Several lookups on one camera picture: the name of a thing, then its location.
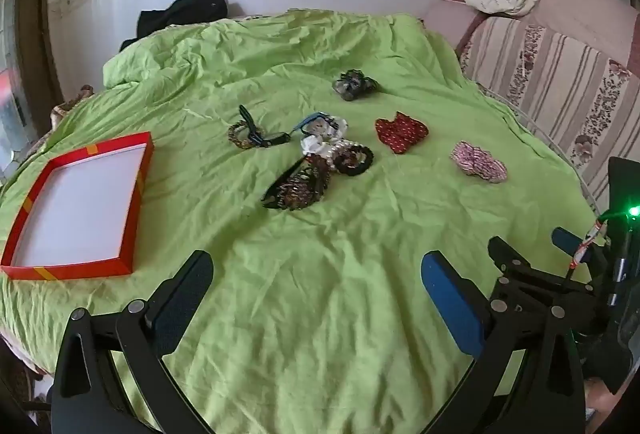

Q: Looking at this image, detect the black cloth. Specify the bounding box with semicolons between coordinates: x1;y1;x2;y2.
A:
119;0;230;53

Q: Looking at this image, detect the red dotted scrunchie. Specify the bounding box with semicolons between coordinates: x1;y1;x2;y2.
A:
375;112;430;155

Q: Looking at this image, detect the dark grey scrunchie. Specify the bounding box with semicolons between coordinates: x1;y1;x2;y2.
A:
332;70;379;102

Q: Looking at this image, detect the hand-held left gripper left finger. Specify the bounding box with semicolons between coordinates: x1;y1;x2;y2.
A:
50;250;217;434

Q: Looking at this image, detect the green bed sheet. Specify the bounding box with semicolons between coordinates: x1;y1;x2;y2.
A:
0;8;608;434

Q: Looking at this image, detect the pink patterned scrunchie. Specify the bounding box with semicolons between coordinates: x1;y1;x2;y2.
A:
450;141;508;183

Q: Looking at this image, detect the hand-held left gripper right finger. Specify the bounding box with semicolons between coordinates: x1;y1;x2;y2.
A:
420;250;587;434

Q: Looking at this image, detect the striped floral sofa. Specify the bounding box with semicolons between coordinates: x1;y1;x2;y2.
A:
425;0;640;215

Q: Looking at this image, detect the red cardboard box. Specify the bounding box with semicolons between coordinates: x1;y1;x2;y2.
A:
0;132;155;281

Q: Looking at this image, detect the large pearl bracelet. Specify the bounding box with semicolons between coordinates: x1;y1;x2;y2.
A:
320;141;362;161

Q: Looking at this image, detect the brown beaded bracelet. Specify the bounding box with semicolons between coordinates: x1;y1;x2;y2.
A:
227;121;258;149

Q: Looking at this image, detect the blue black strap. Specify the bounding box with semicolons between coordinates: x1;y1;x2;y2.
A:
238;104;335;149

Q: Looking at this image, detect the black bronze beaded hair accessory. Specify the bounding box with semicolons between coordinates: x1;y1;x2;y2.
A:
261;154;333;213

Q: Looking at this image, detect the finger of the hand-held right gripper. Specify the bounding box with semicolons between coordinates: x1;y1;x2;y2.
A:
487;236;597;308
552;227;607;265

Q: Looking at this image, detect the red white striped cord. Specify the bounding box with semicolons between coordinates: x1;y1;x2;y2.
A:
569;219;609;271

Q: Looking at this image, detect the white flower scrunchie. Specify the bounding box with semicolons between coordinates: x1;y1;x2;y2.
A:
300;116;348;155

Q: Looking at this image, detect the wooden framed glass window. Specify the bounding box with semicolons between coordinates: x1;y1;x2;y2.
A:
0;0;56;179

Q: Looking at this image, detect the black scrunchie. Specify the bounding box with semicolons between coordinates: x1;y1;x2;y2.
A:
332;145;375;175

